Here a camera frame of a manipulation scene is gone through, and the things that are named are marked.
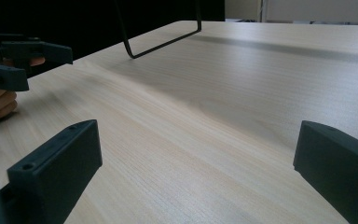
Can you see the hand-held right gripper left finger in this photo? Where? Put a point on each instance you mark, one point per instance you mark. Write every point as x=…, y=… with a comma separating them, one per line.
x=59, y=168

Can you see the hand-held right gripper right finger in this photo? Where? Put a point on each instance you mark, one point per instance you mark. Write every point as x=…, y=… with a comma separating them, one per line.
x=338, y=168

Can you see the large black curtain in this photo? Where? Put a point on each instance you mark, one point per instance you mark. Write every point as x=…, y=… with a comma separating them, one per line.
x=74, y=18

